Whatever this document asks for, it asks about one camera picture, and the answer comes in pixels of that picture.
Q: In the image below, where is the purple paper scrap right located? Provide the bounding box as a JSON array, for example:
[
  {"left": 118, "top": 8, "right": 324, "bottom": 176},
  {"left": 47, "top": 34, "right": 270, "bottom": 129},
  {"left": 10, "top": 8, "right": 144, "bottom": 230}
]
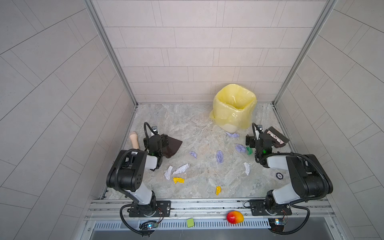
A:
[{"left": 235, "top": 144, "right": 247, "bottom": 153}]

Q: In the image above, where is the yellow bagged trash bin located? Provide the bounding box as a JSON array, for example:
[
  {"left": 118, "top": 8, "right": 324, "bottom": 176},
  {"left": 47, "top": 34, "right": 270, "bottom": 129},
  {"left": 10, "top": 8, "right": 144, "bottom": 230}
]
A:
[{"left": 210, "top": 84, "right": 257, "bottom": 134}]

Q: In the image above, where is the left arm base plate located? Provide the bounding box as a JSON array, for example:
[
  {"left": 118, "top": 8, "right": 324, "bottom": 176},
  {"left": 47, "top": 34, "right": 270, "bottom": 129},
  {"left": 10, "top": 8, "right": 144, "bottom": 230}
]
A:
[{"left": 127, "top": 201, "right": 171, "bottom": 218}]

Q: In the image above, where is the purple paper scrap centre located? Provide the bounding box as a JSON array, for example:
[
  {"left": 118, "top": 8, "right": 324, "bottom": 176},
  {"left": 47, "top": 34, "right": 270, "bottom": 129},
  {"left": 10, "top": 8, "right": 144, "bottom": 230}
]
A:
[{"left": 216, "top": 151, "right": 224, "bottom": 164}]

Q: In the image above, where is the green paper scrap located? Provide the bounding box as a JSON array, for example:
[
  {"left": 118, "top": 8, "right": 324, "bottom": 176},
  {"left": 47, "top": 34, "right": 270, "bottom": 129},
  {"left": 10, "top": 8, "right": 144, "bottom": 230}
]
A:
[{"left": 246, "top": 146, "right": 253, "bottom": 156}]

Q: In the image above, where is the yellow paper scrap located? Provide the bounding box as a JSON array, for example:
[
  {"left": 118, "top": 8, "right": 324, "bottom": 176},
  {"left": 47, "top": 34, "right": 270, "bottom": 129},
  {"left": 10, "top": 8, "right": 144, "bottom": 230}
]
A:
[
  {"left": 216, "top": 186, "right": 222, "bottom": 196},
  {"left": 173, "top": 177, "right": 185, "bottom": 184}
]

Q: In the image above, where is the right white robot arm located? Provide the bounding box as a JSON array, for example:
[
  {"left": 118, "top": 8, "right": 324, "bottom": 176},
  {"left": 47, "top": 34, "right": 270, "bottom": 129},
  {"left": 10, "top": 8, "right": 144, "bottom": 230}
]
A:
[{"left": 246, "top": 133, "right": 333, "bottom": 215}]

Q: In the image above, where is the aluminium rail frame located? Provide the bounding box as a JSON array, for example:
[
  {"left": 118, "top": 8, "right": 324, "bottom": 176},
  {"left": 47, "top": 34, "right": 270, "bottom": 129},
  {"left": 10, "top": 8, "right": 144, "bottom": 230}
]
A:
[{"left": 84, "top": 198, "right": 347, "bottom": 240}]

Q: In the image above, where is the left circuit board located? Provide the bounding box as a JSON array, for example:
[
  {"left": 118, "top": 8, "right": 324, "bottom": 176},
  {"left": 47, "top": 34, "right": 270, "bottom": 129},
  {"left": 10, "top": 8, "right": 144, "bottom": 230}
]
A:
[{"left": 140, "top": 221, "right": 159, "bottom": 231}]

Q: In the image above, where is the right circuit board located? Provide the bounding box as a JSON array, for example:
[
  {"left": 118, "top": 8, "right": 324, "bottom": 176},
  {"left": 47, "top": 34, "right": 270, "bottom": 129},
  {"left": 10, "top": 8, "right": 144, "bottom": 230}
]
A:
[{"left": 268, "top": 218, "right": 287, "bottom": 233}]

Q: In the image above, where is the white paper scrap right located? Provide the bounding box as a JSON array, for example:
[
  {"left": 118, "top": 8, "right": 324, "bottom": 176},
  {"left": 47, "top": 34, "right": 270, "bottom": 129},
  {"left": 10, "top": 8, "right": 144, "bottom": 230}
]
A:
[{"left": 244, "top": 163, "right": 251, "bottom": 176}]

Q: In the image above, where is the circuit board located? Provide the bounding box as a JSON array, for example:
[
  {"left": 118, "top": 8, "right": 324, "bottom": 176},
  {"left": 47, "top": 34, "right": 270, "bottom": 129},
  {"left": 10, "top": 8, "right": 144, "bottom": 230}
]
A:
[
  {"left": 268, "top": 218, "right": 287, "bottom": 233},
  {"left": 140, "top": 221, "right": 159, "bottom": 231}
]

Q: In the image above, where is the purple paper scrap far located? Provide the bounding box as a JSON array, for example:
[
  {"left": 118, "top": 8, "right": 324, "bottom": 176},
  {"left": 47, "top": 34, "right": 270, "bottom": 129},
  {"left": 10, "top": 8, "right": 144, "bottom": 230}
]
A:
[{"left": 226, "top": 132, "right": 239, "bottom": 138}]

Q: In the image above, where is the dark brown dustpan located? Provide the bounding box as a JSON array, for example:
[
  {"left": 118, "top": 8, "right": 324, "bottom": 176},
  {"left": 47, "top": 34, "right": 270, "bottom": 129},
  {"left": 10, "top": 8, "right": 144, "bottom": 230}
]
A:
[{"left": 162, "top": 135, "right": 183, "bottom": 159}]

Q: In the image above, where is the white paper scrap left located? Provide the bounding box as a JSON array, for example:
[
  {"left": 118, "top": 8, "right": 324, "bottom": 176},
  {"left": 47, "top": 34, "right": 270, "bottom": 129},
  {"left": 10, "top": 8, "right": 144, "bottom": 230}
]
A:
[{"left": 164, "top": 166, "right": 173, "bottom": 181}]

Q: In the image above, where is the beige wooden pestle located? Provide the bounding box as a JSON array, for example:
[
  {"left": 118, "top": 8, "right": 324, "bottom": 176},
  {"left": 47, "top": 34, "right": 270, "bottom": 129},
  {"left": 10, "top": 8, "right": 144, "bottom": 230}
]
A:
[{"left": 129, "top": 132, "right": 140, "bottom": 150}]

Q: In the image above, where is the red yellow toy mango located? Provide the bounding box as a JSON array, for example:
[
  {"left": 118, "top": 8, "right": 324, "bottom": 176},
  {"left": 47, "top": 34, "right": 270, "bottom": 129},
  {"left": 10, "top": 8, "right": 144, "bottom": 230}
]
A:
[{"left": 226, "top": 211, "right": 244, "bottom": 225}]

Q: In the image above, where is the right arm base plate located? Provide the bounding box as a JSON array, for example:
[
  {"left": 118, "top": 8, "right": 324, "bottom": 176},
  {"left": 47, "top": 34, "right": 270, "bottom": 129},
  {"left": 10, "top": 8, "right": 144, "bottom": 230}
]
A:
[{"left": 244, "top": 199, "right": 292, "bottom": 217}]

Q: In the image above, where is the vertical aluminium corner post left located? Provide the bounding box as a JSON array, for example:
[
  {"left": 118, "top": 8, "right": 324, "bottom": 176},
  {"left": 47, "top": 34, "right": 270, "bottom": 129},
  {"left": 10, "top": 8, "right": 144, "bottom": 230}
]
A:
[{"left": 84, "top": 0, "right": 138, "bottom": 108}]

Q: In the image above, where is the white paper scrap long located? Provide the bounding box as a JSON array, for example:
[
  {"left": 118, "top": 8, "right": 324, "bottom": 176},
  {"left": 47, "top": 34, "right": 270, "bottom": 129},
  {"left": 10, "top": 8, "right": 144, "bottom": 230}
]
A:
[{"left": 173, "top": 164, "right": 190, "bottom": 175}]

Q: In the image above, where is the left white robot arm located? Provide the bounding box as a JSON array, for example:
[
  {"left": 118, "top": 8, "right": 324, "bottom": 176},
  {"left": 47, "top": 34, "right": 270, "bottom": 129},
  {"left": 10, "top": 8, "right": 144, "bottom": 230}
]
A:
[{"left": 106, "top": 132, "right": 169, "bottom": 217}]

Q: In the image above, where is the small purple paper scrap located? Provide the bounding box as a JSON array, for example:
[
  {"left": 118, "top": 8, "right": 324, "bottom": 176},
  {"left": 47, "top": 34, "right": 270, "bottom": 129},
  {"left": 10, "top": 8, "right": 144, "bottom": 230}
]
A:
[{"left": 190, "top": 151, "right": 197, "bottom": 159}]

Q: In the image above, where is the green foam cube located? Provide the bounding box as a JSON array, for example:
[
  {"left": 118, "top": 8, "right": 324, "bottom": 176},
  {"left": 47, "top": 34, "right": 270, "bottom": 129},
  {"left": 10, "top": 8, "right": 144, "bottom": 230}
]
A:
[{"left": 187, "top": 218, "right": 195, "bottom": 228}]

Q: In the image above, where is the vertical aluminium corner post right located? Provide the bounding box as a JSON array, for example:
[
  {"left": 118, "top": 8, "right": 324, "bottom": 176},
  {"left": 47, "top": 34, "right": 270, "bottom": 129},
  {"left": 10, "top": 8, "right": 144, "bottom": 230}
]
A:
[{"left": 272, "top": 0, "right": 337, "bottom": 106}]

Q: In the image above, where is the yellow paper scrap left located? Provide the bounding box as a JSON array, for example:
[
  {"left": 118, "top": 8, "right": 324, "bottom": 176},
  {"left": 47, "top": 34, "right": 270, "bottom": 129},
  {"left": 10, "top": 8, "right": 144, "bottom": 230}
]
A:
[{"left": 173, "top": 177, "right": 185, "bottom": 184}]

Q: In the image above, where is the yellow paper scrap front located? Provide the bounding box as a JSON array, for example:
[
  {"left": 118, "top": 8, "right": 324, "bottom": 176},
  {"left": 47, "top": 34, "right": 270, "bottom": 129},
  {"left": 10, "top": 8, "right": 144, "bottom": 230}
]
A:
[{"left": 216, "top": 186, "right": 222, "bottom": 196}]

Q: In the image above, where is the vertical aluminium corner post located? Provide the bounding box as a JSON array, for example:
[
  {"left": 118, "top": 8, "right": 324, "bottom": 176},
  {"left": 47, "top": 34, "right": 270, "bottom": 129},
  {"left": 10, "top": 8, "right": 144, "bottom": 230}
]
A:
[
  {"left": 272, "top": 0, "right": 337, "bottom": 106},
  {"left": 84, "top": 0, "right": 138, "bottom": 108}
]

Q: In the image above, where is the brown hand brush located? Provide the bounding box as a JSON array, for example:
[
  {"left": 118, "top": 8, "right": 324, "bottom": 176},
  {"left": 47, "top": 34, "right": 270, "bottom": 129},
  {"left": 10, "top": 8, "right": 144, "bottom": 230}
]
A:
[{"left": 265, "top": 127, "right": 290, "bottom": 148}]

